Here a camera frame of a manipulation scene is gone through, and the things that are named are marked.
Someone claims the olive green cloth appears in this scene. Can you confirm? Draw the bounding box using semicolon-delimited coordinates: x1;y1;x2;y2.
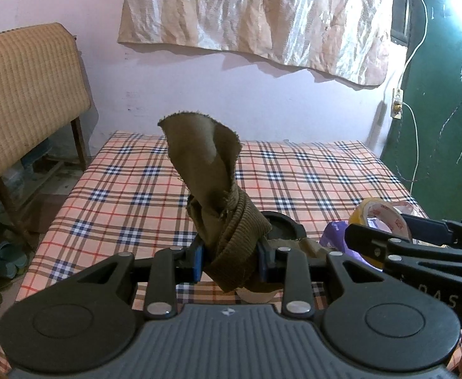
158;108;273;295

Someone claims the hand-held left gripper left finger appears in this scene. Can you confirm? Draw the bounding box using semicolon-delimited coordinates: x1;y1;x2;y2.
20;244;206;321

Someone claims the white cable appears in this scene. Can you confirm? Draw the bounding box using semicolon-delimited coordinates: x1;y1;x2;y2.
399;0;429;184

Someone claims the dark window frame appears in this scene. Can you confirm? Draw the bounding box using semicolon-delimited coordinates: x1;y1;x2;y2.
390;0;412;48

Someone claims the wall socket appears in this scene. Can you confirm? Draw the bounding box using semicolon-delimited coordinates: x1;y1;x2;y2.
391;89;404;120

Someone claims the beige cup with black lid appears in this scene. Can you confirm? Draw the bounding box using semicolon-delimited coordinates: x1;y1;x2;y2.
235;211;334;304

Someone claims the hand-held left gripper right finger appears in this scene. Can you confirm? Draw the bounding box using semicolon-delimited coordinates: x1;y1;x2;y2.
256;241;399;321

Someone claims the pair of green sandals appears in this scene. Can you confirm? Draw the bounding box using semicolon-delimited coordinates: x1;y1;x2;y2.
0;243;29;281

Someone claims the shiny cream wall cloth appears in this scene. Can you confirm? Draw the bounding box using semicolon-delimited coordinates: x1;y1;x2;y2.
117;0;396;87

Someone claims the purple tissue pack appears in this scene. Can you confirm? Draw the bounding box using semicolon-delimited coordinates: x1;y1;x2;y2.
320;221;368;263

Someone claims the clear tape roll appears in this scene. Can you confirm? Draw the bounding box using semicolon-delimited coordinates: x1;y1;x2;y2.
349;197;417;271

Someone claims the bluish plastic container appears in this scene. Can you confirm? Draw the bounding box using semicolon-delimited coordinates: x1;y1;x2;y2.
0;138;54;206

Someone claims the wooden chair frame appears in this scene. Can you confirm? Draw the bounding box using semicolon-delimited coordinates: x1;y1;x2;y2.
0;116;87;249

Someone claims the woven straw mat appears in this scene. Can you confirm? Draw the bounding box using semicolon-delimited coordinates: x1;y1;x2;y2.
0;23;91;196

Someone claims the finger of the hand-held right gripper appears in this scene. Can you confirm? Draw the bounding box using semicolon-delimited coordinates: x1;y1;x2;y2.
402;213;462;247
345;224;462;273

